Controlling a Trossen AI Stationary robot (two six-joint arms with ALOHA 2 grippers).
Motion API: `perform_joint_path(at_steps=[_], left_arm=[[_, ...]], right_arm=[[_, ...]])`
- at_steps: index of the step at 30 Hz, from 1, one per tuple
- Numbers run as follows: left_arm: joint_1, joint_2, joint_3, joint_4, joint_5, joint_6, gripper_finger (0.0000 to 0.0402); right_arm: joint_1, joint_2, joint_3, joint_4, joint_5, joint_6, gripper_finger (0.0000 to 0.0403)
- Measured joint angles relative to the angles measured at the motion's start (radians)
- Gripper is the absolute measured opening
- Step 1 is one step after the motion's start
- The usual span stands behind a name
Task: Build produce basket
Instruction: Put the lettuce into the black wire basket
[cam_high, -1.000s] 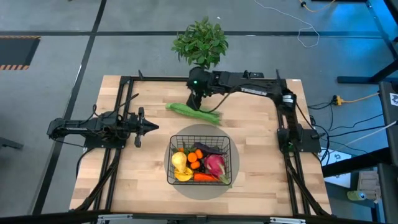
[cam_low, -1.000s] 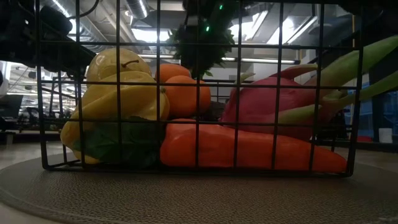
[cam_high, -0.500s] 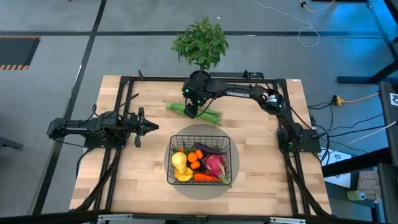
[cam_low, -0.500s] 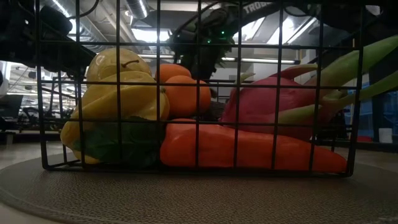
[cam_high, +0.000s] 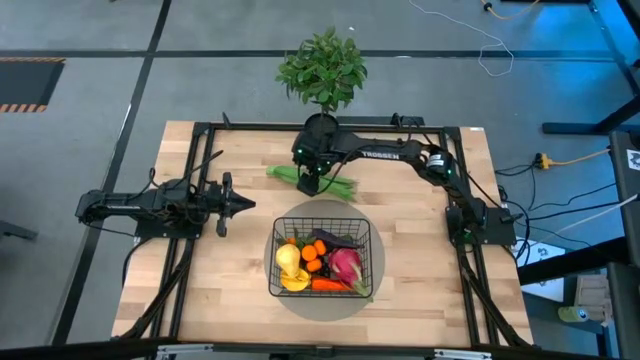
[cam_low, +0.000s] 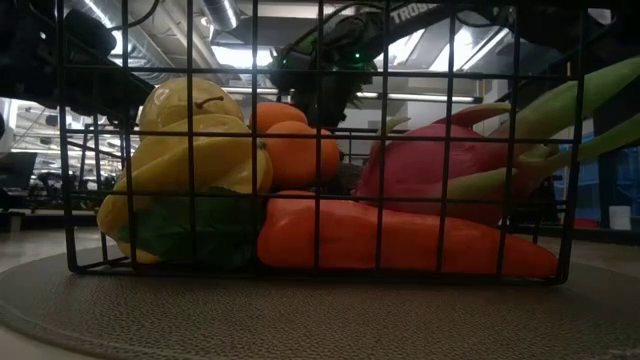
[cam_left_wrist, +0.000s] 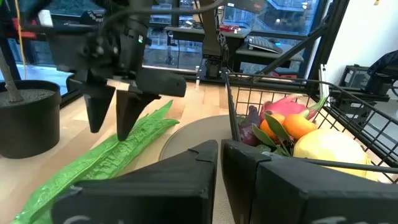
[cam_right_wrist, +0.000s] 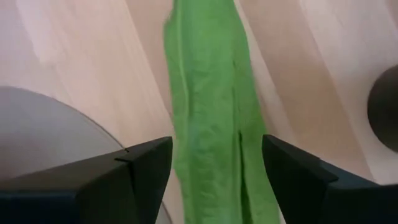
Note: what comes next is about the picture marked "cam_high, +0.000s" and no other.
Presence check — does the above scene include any purple eggplant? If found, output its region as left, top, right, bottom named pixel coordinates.
left=311, top=228, right=362, bottom=250

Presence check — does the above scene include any yellow pear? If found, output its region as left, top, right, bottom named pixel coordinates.
left=275, top=243, right=302, bottom=279

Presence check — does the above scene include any tangerine bunch with leaves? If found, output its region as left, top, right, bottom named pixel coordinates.
left=284, top=229, right=329, bottom=274

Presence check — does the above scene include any green bottle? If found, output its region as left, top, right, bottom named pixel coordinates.
left=557, top=305, right=591, bottom=324

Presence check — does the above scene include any yellow power cable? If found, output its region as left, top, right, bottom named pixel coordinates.
left=534, top=147, right=614, bottom=171

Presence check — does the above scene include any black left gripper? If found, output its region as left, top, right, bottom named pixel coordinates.
left=207, top=172, right=257, bottom=239

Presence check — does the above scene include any black wire basket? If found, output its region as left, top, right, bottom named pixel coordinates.
left=268, top=216, right=374, bottom=299

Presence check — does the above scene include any round grey placemat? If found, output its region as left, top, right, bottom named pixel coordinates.
left=263, top=198, right=386, bottom=323

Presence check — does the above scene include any black hazard-striped floor mat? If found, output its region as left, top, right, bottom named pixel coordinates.
left=0, top=57, right=66, bottom=114

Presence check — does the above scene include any black desk leg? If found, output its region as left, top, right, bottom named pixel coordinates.
left=542, top=0, right=640, bottom=136

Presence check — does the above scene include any green toy corn husk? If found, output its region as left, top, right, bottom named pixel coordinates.
left=266, top=164, right=359, bottom=203

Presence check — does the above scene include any black aluminium table frame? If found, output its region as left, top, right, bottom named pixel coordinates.
left=112, top=112, right=534, bottom=360

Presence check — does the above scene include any pink dragon fruit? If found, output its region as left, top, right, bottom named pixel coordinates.
left=327, top=247, right=372, bottom=297

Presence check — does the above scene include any green leafy potted plant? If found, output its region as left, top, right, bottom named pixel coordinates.
left=274, top=27, right=369, bottom=114

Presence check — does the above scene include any black plant pot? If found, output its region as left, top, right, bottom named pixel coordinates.
left=303, top=112, right=340, bottom=139

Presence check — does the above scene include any yellow bell pepper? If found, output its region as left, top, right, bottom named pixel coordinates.
left=279, top=268, right=312, bottom=293

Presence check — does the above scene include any orange carrot with green leaves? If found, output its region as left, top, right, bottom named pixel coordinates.
left=310, top=277, right=352, bottom=293

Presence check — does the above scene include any white floor cable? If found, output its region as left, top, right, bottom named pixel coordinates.
left=409, top=0, right=516, bottom=79

